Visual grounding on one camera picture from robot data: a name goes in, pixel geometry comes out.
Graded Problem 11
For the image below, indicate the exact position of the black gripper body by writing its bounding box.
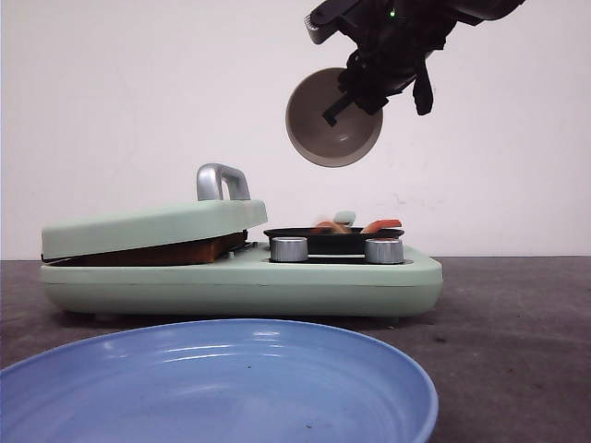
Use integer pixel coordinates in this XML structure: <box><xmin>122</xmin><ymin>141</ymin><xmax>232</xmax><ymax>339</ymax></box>
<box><xmin>338</xmin><ymin>1</ymin><xmax>457</xmax><ymax>104</ymax></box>

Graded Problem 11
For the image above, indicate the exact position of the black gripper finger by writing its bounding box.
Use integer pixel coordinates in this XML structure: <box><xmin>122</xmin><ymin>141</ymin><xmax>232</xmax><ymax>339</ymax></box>
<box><xmin>322</xmin><ymin>92</ymin><xmax>355</xmax><ymax>126</ymax></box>
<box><xmin>355</xmin><ymin>90</ymin><xmax>389</xmax><ymax>114</ymax></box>

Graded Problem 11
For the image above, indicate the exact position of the beige ribbed bowl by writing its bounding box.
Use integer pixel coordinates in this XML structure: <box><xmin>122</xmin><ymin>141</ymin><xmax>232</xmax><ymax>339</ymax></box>
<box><xmin>285</xmin><ymin>67</ymin><xmax>383</xmax><ymax>168</ymax></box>

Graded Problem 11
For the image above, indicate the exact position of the pink cooked shrimp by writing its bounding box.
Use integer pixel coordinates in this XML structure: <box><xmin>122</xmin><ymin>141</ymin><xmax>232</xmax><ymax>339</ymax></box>
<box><xmin>311</xmin><ymin>212</ymin><xmax>356</xmax><ymax>234</ymax></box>
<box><xmin>361</xmin><ymin>219</ymin><xmax>402</xmax><ymax>233</ymax></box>

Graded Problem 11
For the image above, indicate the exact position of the mint green sandwich maker lid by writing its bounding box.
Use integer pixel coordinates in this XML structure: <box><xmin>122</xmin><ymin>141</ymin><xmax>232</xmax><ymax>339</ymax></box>
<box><xmin>42</xmin><ymin>163</ymin><xmax>268</xmax><ymax>263</ymax></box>

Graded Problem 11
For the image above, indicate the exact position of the white bread slice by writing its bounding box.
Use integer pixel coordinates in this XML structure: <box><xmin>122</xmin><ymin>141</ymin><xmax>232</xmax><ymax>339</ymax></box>
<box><xmin>82</xmin><ymin>230</ymin><xmax>248</xmax><ymax>267</ymax></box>

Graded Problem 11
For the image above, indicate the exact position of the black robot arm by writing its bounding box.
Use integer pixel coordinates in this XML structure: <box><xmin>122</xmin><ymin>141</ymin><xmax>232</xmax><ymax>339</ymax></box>
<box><xmin>335</xmin><ymin>1</ymin><xmax>522</xmax><ymax>115</ymax></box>

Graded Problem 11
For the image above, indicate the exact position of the mint green breakfast maker base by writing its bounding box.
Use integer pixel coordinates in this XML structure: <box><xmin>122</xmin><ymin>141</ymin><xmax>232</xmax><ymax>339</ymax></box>
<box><xmin>41</xmin><ymin>243</ymin><xmax>443</xmax><ymax>317</ymax></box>

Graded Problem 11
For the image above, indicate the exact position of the black round frying pan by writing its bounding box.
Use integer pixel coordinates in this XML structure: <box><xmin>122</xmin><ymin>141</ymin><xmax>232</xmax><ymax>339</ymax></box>
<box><xmin>263</xmin><ymin>224</ymin><xmax>404</xmax><ymax>255</ymax></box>

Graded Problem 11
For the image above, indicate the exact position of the silver left control knob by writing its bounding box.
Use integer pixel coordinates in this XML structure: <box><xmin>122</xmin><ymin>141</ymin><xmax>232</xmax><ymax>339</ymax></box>
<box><xmin>270</xmin><ymin>236</ymin><xmax>308</xmax><ymax>263</ymax></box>

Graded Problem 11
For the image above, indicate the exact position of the silver control knob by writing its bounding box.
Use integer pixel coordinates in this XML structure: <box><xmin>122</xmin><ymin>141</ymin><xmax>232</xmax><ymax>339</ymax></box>
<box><xmin>270</xmin><ymin>236</ymin><xmax>308</xmax><ymax>263</ymax></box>
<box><xmin>365</xmin><ymin>237</ymin><xmax>404</xmax><ymax>265</ymax></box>

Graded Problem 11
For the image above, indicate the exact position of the silver right control knob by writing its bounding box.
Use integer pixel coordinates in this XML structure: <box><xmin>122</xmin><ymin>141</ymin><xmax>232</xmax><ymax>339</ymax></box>
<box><xmin>365</xmin><ymin>237</ymin><xmax>404</xmax><ymax>265</ymax></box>

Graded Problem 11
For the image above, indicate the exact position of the blue round plate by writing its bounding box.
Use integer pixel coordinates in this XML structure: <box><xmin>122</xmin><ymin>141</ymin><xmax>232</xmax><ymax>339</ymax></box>
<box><xmin>1</xmin><ymin>319</ymin><xmax>439</xmax><ymax>442</ymax></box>

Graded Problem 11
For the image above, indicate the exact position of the black braided cable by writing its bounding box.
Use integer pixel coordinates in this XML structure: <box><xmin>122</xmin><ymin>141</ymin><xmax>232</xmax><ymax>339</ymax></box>
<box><xmin>410</xmin><ymin>54</ymin><xmax>435</xmax><ymax>116</ymax></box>

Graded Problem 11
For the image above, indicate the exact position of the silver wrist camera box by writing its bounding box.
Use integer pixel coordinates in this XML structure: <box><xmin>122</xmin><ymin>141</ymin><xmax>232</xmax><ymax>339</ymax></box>
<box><xmin>304</xmin><ymin>0</ymin><xmax>370</xmax><ymax>44</ymax></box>

